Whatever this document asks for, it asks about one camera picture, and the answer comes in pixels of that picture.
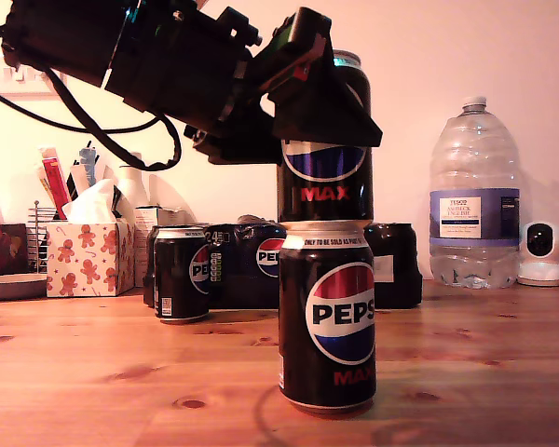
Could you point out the white wall light switch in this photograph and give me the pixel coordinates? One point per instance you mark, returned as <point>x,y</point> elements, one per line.
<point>23,88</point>

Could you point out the black white striped packet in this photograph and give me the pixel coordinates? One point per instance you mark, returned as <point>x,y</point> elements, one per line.
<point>77,181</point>

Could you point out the small white round camera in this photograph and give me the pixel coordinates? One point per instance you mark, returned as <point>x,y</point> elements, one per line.
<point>540,261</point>

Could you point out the black shrink-wrapped Pepsi can pack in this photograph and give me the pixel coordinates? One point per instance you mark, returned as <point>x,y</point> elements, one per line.
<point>242,288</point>

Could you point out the dark red box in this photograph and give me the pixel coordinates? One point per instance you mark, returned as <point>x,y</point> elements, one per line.
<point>4,247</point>

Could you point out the white bottle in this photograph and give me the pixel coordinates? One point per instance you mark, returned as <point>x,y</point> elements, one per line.
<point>132,186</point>

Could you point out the gingerbread print tissue box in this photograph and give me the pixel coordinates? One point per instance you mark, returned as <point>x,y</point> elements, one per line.
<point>88,261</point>

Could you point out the small white carton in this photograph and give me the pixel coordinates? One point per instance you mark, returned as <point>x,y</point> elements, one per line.
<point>144,242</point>

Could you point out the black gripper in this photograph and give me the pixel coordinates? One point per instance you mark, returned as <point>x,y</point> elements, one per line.
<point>256,121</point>

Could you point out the grey plate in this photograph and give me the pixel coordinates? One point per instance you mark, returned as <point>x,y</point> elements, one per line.
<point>9,286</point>

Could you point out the black Pepsi Max can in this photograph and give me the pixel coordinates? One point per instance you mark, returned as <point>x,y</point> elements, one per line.
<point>179,279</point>
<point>326,186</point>
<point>326,288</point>

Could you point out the blue packet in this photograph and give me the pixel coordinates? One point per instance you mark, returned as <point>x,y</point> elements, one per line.
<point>88,163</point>

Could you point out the large clear water bottle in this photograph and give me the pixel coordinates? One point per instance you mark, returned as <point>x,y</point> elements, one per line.
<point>475,167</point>

